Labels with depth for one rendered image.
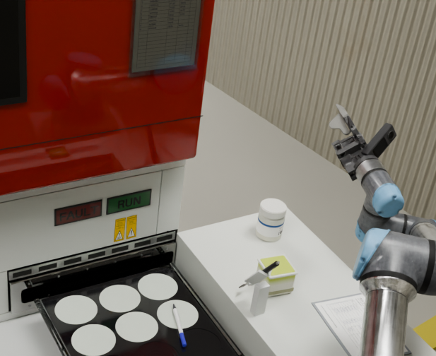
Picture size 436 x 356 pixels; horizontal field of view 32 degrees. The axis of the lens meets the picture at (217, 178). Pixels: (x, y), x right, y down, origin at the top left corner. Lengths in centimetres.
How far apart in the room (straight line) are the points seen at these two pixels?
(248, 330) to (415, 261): 43
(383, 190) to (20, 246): 88
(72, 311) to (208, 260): 36
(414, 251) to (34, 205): 83
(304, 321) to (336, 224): 208
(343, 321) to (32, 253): 75
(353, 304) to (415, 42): 215
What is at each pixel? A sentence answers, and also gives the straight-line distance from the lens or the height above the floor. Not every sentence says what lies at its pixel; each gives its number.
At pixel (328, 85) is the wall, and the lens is 425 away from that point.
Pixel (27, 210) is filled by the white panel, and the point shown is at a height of 114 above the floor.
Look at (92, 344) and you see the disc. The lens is 178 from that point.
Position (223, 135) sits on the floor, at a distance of 444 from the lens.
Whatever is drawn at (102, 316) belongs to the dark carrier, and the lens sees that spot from 184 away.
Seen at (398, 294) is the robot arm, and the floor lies 121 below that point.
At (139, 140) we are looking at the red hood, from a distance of 172.
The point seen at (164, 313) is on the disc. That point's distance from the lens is 186.
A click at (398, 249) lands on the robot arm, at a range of 159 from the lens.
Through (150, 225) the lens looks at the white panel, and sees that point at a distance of 195.
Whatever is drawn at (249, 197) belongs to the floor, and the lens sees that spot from 393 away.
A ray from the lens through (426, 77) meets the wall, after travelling 383.
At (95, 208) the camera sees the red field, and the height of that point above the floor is 110.
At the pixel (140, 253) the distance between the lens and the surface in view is 197.
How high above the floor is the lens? 217
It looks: 32 degrees down
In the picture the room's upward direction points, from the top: 8 degrees clockwise
